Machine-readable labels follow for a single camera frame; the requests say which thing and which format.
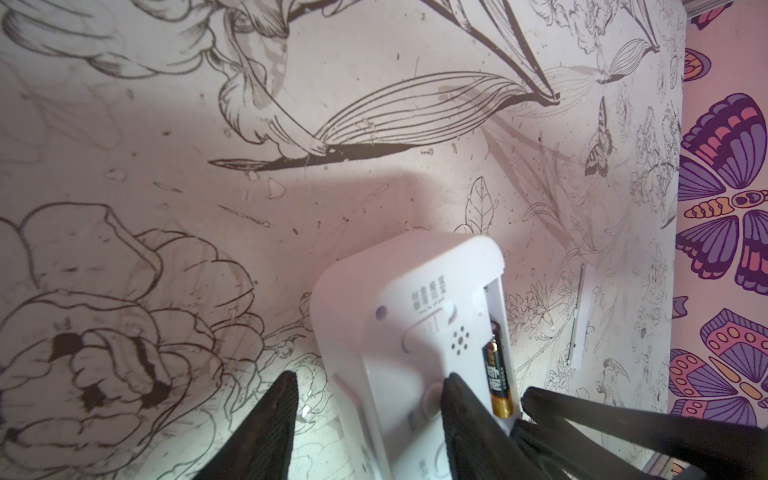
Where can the white battery compartment cover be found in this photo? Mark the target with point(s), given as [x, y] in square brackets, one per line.
[582, 312]

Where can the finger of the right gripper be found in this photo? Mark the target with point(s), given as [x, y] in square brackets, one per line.
[551, 440]

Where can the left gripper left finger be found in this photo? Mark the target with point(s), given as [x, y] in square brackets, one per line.
[261, 447]

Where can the white digital alarm clock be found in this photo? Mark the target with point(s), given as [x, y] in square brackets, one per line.
[392, 322]

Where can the black gold AAA battery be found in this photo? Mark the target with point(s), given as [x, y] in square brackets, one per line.
[498, 385]

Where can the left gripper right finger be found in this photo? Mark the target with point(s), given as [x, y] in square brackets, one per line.
[477, 447]

